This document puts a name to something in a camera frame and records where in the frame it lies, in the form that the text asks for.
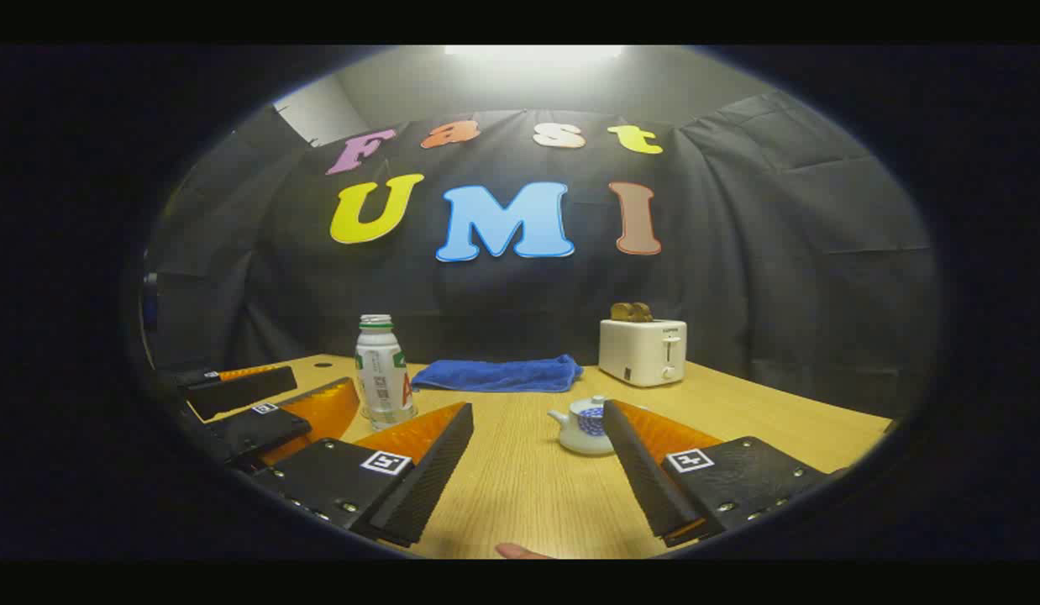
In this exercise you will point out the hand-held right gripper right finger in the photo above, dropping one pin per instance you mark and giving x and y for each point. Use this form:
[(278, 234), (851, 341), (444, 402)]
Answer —
[(646, 483)]

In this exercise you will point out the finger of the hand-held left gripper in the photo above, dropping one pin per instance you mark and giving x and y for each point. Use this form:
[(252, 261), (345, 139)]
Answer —
[(251, 430), (243, 391)]

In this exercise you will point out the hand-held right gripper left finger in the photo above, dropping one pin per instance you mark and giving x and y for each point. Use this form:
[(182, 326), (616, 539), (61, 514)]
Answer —
[(432, 487)]

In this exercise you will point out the white blue-patterned teacup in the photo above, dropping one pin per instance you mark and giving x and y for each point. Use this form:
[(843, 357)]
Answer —
[(580, 433)]

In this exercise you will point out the white plastic water bottle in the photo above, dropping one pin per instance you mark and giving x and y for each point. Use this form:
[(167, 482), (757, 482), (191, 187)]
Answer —
[(381, 370)]

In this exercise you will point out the blue towel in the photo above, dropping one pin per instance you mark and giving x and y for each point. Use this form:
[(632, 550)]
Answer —
[(495, 374)]

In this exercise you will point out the white toaster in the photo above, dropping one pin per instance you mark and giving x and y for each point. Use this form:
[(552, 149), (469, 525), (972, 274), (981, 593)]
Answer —
[(642, 353)]

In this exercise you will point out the toasted bread slices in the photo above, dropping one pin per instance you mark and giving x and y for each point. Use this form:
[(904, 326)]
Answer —
[(631, 313)]

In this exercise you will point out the black backdrop cloth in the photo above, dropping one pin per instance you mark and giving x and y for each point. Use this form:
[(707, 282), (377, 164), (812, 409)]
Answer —
[(738, 252)]

